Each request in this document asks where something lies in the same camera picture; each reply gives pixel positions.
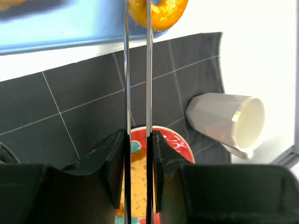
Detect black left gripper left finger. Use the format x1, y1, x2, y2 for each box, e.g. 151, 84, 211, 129
0, 129, 125, 224

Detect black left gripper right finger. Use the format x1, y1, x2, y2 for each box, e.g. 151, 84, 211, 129
152, 131, 299, 224

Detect metal serving tongs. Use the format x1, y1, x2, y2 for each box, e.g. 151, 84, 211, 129
124, 0, 154, 224

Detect brown cake slice bread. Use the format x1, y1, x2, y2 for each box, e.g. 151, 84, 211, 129
115, 148, 156, 218

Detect white ceramic mug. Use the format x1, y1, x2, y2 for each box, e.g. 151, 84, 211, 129
185, 93, 266, 160

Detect orange glazed donut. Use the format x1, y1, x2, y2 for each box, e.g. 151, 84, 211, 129
128, 0, 188, 32

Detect pale triangular scone bread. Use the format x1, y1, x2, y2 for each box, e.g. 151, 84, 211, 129
0, 0, 25, 11

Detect red and teal plate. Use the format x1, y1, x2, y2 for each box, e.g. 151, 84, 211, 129
114, 125, 196, 224

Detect dark grid placemat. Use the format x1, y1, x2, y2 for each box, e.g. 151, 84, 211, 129
0, 33, 231, 168

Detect blue plastic tray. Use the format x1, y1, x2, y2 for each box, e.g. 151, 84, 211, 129
0, 0, 173, 56

